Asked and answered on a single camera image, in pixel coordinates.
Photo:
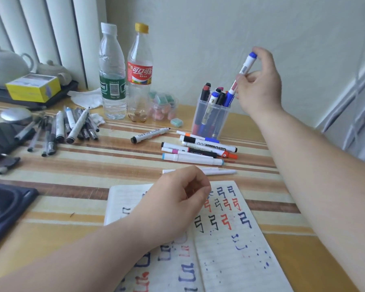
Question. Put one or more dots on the person's right hand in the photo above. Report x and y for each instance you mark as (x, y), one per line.
(261, 91)

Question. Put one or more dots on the person's left hand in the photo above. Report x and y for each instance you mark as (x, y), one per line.
(167, 212)

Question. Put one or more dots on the person's left fingers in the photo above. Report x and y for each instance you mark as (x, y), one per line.
(197, 182)

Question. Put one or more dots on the person's right thumb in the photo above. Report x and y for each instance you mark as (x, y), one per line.
(246, 78)

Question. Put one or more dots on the blue capped whiteboard marker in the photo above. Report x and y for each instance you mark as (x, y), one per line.
(245, 68)

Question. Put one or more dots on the person's right forearm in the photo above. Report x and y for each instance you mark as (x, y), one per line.
(316, 185)

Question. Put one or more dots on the person's left forearm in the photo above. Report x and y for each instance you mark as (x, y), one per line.
(79, 258)

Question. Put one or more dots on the white pen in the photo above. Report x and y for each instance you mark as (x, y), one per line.
(219, 172)

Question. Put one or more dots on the light blue capped marker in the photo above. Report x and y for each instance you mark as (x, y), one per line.
(191, 159)

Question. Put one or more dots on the black and pink marker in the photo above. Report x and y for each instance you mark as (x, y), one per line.
(188, 150)

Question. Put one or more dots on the orange capped white marker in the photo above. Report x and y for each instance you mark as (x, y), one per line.
(222, 153)

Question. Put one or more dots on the large black whiteboard marker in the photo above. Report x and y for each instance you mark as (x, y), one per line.
(210, 143)

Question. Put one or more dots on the blue capped white marker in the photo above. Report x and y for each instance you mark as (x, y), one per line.
(211, 103)

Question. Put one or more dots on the red capped black marker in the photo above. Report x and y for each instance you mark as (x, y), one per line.
(205, 92)

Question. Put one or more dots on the thin orange and blue marker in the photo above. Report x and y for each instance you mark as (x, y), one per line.
(197, 137)

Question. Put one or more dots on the clear plastic pen holder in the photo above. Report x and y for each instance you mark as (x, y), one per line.
(211, 121)

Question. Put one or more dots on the green eraser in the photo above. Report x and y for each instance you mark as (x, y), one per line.
(176, 122)

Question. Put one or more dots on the black capped whiteboard marker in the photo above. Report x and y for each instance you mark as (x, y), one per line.
(150, 135)

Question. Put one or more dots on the open lined notebook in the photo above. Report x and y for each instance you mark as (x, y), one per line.
(231, 240)

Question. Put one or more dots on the clear jar of erasers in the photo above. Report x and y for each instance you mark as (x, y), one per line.
(163, 107)

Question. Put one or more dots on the clear soda bottle red label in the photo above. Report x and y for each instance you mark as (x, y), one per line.
(139, 79)

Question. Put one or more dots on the crumpled white tissue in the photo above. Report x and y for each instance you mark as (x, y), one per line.
(98, 119)

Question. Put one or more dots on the striped tablecloth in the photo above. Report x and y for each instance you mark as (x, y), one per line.
(79, 173)

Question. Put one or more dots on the clear water bottle green label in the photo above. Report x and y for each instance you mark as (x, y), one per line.
(112, 82)

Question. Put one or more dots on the white paper tissue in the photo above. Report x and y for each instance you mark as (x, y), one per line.
(86, 98)

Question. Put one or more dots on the pile of grey marker pens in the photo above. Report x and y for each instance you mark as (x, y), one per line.
(60, 127)

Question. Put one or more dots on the black tray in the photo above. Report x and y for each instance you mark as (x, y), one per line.
(64, 91)

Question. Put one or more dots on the small white teapot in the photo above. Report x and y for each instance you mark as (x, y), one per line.
(54, 71)

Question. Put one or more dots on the yellow cardboard box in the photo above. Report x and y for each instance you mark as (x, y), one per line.
(33, 88)

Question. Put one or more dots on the round silver tin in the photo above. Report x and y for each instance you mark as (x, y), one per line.
(16, 115)

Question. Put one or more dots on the dark blue case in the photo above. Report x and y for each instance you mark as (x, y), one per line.
(6, 209)

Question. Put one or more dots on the black pouch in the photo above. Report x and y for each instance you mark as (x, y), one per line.
(1, 141)

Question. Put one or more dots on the large white teapot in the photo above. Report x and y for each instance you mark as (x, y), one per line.
(4, 65)

